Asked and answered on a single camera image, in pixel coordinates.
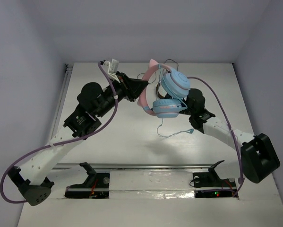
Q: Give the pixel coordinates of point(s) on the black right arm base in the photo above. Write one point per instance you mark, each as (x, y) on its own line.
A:
(209, 185)

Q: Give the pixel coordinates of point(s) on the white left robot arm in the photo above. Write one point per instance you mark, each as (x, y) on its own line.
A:
(96, 109)

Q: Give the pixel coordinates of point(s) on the brown silver headphones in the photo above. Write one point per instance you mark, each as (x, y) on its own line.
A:
(158, 94)

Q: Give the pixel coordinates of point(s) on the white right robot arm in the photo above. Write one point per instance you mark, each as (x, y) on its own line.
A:
(256, 155)

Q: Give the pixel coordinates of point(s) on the clear tape strip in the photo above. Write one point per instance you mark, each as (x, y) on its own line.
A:
(151, 184)

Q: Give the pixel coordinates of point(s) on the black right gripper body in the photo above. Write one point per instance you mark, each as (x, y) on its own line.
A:
(189, 111)

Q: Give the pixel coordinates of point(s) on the light blue wired earphones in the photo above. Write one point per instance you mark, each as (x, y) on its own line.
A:
(168, 127)

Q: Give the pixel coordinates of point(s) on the aluminium rail front edge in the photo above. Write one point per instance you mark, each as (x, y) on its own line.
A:
(149, 166)

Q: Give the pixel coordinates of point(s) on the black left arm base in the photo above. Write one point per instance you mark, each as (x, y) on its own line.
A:
(95, 186)

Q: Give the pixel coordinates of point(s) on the aluminium rail left edge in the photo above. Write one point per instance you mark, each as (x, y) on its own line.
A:
(61, 100)

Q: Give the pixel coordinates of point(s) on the pink blue cat-ear headphones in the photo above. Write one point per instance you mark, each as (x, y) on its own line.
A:
(176, 86)

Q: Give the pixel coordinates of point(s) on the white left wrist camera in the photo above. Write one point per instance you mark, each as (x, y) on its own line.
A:
(112, 69)

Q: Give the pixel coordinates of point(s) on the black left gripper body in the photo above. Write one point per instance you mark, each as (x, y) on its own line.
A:
(127, 86)

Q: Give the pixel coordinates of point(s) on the aluminium rail edge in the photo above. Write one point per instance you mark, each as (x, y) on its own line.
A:
(149, 166)
(61, 100)

